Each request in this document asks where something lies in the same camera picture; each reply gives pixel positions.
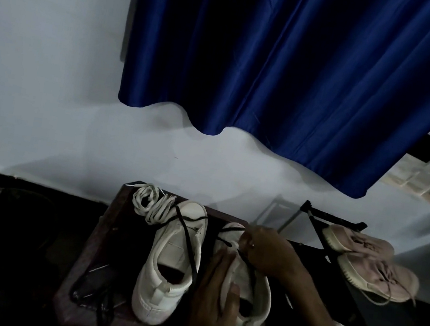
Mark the person's left hand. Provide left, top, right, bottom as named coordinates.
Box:
left=187, top=244, right=250, bottom=326

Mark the person's right hand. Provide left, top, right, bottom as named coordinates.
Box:
left=231, top=222, right=311, bottom=292

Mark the pink sneaker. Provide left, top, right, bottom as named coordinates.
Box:
left=318, top=221, right=399, bottom=264
left=330, top=250, right=425, bottom=313

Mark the dark brown plastic stool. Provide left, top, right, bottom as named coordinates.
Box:
left=47, top=170, right=294, bottom=326

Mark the blue curtain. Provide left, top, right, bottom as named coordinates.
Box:
left=107, top=0, right=430, bottom=212

